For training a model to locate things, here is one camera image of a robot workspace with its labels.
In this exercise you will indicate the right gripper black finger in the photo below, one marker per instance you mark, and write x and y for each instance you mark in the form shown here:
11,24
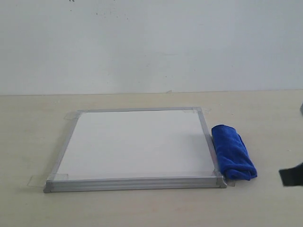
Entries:
292,176

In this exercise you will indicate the blue microfiber cloth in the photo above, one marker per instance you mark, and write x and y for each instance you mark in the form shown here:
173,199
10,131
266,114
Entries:
232,155

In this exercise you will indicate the aluminium framed whiteboard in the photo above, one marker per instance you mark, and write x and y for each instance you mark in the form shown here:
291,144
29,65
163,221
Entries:
136,149

